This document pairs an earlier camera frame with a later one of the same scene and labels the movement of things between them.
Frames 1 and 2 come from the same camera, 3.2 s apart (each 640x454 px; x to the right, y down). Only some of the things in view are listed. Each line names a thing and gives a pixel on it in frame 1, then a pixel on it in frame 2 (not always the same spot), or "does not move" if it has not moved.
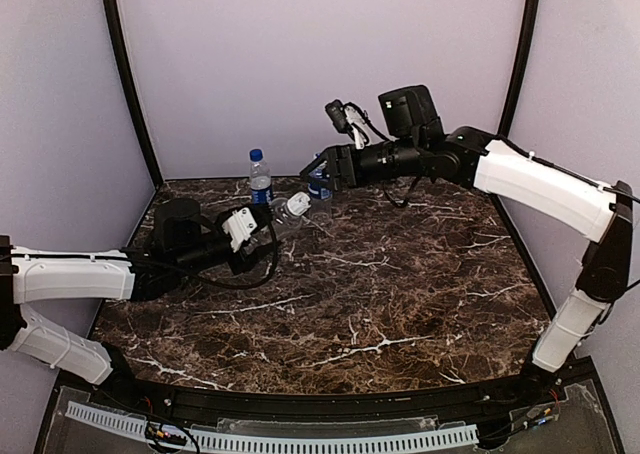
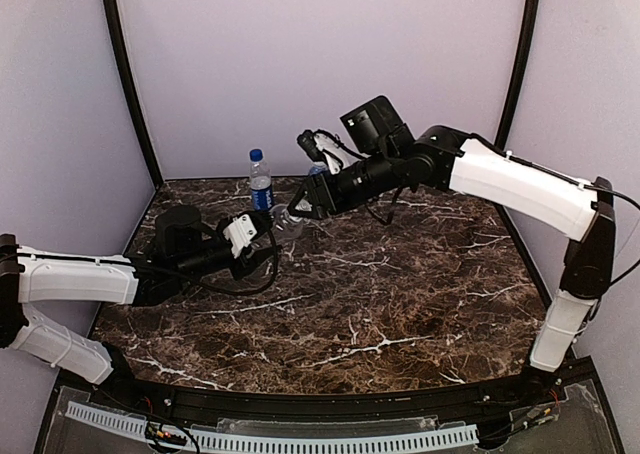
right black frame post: (528, 30) does not move
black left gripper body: (245, 253) does not move
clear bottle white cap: (285, 220) does not move
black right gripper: (345, 165) -> (323, 198)
